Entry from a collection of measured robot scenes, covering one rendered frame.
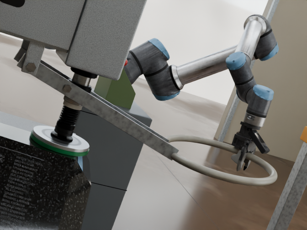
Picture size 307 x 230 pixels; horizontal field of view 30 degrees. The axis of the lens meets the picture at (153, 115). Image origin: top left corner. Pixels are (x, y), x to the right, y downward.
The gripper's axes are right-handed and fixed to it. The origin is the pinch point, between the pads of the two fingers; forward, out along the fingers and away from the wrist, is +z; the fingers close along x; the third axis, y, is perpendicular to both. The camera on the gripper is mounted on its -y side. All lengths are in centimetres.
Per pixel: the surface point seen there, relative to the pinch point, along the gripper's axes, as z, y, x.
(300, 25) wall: -77, 237, -501
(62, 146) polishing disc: -3, 25, 86
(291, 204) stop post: 29, 5, -80
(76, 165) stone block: 2, 19, 83
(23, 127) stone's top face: -2, 48, 85
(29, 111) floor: 82, 320, -150
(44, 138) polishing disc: -4, 32, 89
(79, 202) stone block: 13, 13, 84
